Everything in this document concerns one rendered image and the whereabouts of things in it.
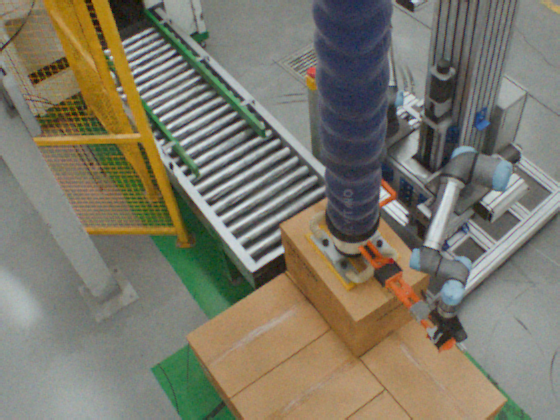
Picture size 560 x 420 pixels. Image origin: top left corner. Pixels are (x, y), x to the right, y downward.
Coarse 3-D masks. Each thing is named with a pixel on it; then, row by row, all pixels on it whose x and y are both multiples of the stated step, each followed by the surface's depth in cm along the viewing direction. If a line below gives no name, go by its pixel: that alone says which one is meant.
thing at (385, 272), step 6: (384, 264) 255; (390, 264) 255; (396, 264) 254; (378, 270) 254; (384, 270) 254; (390, 270) 253; (396, 270) 253; (402, 270) 252; (378, 276) 252; (384, 276) 252; (390, 276) 252; (396, 276) 251; (378, 282) 255; (384, 282) 250
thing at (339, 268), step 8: (328, 232) 282; (312, 240) 279; (320, 240) 279; (328, 240) 277; (320, 248) 276; (320, 256) 275; (328, 256) 273; (328, 264) 272; (336, 264) 271; (344, 264) 268; (352, 264) 271; (336, 272) 269; (344, 272) 268; (360, 272) 268; (344, 280) 266; (352, 288) 265
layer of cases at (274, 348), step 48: (288, 288) 313; (192, 336) 300; (240, 336) 299; (288, 336) 297; (336, 336) 296; (240, 384) 284; (288, 384) 283; (336, 384) 281; (384, 384) 280; (432, 384) 278; (480, 384) 276
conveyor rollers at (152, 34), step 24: (144, 48) 433; (168, 48) 434; (168, 72) 415; (192, 72) 415; (144, 96) 403; (168, 96) 403; (192, 96) 404; (168, 120) 392; (216, 120) 385; (240, 120) 383; (216, 168) 365; (240, 168) 364; (264, 168) 363; (288, 168) 361; (216, 192) 352; (240, 192) 350; (264, 192) 349; (288, 192) 348; (312, 192) 348; (288, 216) 342; (240, 240) 331; (264, 240) 330
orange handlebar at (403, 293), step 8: (384, 184) 280; (392, 192) 277; (384, 200) 275; (392, 200) 276; (360, 248) 262; (376, 248) 261; (368, 256) 259; (376, 264) 256; (400, 280) 251; (392, 288) 250; (400, 288) 248; (408, 288) 248; (400, 296) 246; (408, 296) 249; (416, 296) 246; (408, 304) 244; (424, 320) 240; (448, 344) 233
